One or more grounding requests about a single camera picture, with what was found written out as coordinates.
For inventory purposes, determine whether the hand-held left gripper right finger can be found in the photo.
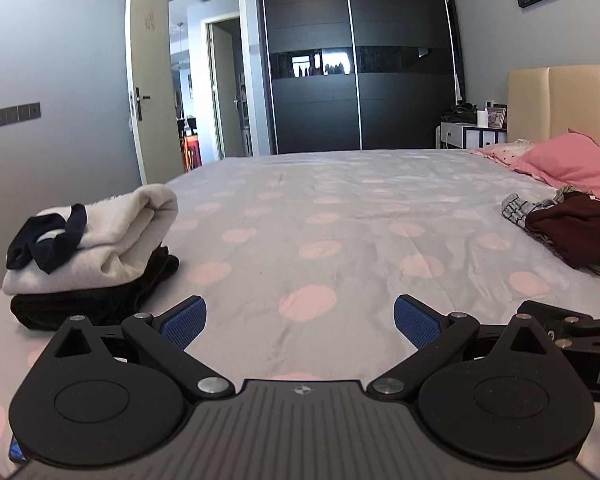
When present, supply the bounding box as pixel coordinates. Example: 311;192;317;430
366;294;556;397

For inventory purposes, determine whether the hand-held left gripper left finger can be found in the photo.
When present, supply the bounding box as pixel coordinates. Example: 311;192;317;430
45;296;235;397

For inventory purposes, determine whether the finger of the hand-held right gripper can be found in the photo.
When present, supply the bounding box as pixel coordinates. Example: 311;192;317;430
517;300;600;353

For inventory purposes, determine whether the maroon garment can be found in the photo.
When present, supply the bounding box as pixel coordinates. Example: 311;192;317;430
525;192;600;268

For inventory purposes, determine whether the black folded garment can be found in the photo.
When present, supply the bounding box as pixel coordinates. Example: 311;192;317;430
10;245;181;333

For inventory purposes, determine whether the grey plaid garment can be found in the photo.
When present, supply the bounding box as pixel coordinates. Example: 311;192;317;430
501;192;561;231

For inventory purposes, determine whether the white sweater with navy collar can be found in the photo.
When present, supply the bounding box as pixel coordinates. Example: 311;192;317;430
2;183;180;297

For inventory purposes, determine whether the red chair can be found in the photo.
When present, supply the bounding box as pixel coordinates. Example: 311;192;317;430
181;135;201;171

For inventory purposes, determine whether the pink patterned pillow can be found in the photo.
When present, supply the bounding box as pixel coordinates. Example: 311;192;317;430
467;140;538;167

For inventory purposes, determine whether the white nightstand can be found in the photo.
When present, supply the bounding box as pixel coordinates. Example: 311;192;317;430
435;121;508;150

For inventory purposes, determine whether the beige padded headboard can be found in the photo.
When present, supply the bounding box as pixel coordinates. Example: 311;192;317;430
507;64;600;158

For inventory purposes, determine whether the black sliding-door wardrobe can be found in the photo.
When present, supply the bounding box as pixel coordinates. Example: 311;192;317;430
256;0;463;156

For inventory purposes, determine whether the black bag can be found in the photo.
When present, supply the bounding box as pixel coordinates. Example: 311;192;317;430
440;102;478;124

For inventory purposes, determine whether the hallway door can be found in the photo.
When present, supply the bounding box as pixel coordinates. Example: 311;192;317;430
207;22;246;158

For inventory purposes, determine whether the beige room door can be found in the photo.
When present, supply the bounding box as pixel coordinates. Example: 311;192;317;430
125;0;183;186

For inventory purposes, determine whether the grey wall switch panel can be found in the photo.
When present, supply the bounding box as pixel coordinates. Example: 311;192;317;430
0;102;42;132

